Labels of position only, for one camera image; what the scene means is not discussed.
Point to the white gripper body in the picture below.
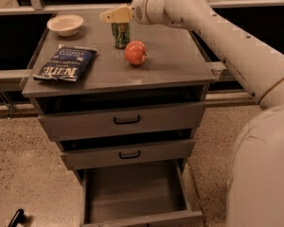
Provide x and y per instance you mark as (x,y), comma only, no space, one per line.
(141,11)

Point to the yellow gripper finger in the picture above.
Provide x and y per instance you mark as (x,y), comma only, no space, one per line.
(118,15)

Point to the green soda can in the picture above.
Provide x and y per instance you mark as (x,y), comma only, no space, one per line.
(121,34)

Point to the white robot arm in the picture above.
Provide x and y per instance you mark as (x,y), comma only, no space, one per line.
(255,185)

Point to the grey drawer cabinet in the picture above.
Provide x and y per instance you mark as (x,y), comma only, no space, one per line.
(174,72)

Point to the top grey drawer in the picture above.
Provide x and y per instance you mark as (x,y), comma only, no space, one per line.
(113,122)

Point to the grey drawer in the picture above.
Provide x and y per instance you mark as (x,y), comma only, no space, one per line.
(113,122)
(149,194)
(128,154)

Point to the middle grey drawer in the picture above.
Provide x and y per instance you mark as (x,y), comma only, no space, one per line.
(128,154)

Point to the bottom grey drawer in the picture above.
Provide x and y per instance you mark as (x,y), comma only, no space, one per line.
(149,194)

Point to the red apple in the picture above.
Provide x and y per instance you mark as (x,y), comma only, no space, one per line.
(135,53)

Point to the white ceramic bowl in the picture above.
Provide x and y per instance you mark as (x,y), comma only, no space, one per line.
(65,25)

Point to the blue Kettle chips bag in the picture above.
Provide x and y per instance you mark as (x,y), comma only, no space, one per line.
(67,64)

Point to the grey metal railing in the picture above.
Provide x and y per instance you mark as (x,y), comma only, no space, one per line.
(222,94)

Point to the black object bottom left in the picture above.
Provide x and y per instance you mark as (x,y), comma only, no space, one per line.
(18,218)

